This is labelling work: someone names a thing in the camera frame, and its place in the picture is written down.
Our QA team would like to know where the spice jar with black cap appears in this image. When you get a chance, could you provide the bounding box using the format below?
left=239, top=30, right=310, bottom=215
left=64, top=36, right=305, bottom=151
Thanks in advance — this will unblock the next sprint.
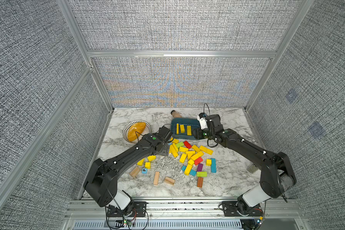
left=171, top=110, right=182, bottom=118

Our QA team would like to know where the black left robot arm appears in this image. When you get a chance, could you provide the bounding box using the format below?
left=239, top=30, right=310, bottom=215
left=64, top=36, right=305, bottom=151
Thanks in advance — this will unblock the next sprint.
left=83, top=126, right=172, bottom=207

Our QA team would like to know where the red block lower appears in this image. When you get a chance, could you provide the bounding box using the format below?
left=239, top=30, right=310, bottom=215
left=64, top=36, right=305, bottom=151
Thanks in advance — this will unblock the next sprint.
left=194, top=157, right=203, bottom=165

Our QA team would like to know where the natural wood block left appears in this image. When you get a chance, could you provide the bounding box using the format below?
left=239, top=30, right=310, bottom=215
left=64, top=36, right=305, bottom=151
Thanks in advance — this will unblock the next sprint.
left=129, top=166, right=141, bottom=178

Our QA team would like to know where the orange brown block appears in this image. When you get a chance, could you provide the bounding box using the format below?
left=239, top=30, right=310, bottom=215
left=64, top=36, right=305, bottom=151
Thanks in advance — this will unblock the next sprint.
left=197, top=177, right=204, bottom=188

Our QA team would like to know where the teal long block right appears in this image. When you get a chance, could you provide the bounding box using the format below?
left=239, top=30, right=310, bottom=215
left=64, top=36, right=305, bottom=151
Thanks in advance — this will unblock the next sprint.
left=211, top=158, right=217, bottom=173

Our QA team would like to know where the natural wood arch block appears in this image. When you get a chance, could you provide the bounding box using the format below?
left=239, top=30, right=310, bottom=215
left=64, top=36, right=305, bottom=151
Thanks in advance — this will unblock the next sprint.
left=164, top=177, right=175, bottom=186

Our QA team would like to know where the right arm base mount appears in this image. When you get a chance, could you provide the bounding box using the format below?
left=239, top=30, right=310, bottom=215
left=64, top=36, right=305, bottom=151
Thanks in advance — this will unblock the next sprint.
left=219, top=201, right=264, bottom=217

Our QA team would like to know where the yellow block front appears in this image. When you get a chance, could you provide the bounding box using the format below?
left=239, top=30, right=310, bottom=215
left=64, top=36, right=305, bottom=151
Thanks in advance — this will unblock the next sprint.
left=184, top=164, right=193, bottom=175

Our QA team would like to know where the natural wood block front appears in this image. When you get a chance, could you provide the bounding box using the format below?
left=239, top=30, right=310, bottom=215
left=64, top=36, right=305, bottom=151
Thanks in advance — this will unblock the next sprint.
left=153, top=171, right=160, bottom=186

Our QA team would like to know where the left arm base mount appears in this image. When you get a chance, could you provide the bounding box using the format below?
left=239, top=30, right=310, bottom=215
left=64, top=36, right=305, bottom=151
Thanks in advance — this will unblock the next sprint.
left=106, top=201, right=147, bottom=218

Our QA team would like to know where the orange sesame bread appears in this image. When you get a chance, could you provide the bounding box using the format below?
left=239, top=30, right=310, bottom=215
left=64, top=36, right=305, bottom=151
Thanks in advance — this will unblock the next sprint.
left=127, top=122, right=146, bottom=142

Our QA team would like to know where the teal plastic bin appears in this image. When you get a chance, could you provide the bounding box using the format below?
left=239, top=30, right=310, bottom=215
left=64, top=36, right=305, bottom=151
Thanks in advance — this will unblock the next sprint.
left=170, top=118, right=201, bottom=140

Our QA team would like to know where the lime green block front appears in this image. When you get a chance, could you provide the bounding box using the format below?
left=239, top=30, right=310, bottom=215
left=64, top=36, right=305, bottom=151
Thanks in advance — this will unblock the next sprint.
left=196, top=171, right=207, bottom=177

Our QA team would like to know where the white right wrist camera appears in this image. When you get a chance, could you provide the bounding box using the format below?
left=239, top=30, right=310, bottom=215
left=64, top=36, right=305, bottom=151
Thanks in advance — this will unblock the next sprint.
left=197, top=112, right=208, bottom=130

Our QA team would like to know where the purple block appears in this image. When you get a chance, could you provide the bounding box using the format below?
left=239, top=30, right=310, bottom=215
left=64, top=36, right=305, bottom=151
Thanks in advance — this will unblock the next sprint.
left=196, top=163, right=203, bottom=172

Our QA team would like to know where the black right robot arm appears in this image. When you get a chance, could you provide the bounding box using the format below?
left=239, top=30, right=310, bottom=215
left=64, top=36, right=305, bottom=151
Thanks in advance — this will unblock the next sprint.
left=193, top=113, right=297, bottom=215

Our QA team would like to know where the patterned white plate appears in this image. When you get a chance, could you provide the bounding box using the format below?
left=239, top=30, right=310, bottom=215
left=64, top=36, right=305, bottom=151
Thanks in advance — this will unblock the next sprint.
left=123, top=120, right=152, bottom=144

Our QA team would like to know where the red long block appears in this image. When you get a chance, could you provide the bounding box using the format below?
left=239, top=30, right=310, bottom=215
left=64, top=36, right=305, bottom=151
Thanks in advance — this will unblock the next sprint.
left=184, top=141, right=192, bottom=149

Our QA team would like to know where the yellow block right end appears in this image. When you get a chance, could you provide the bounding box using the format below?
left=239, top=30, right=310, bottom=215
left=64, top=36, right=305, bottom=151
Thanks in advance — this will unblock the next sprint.
left=199, top=146, right=214, bottom=155

